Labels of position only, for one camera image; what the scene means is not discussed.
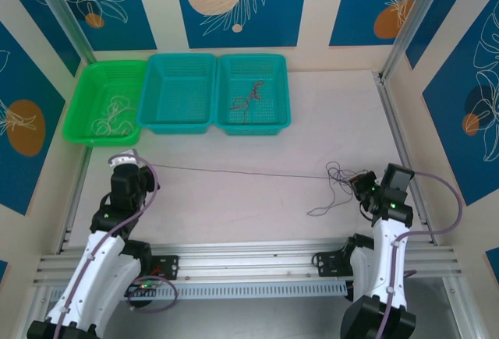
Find thin white cable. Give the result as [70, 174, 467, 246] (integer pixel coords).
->
[90, 95, 138, 138]

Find thin purple grey cable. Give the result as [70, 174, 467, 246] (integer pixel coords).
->
[150, 161, 362, 217]

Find thin red cable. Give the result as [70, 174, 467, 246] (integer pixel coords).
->
[229, 79, 265, 112]

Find teal plastic basket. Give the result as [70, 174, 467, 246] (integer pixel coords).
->
[213, 53, 292, 137]
[136, 53, 218, 136]

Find green plastic basket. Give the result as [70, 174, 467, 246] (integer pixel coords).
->
[62, 60, 149, 148]

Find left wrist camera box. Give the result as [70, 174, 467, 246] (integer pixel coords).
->
[108, 149, 140, 168]

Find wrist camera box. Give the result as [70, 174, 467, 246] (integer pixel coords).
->
[108, 149, 140, 168]
[380, 163, 416, 200]

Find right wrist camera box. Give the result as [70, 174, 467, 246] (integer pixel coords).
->
[380, 163, 416, 200]

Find wide aluminium base rail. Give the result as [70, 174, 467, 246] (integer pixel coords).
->
[33, 238, 464, 286]

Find grey slotted cable duct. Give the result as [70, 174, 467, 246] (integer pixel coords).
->
[49, 280, 349, 302]

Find aluminium frame post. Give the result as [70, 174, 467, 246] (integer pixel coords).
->
[380, 0, 449, 79]
[27, 0, 97, 66]

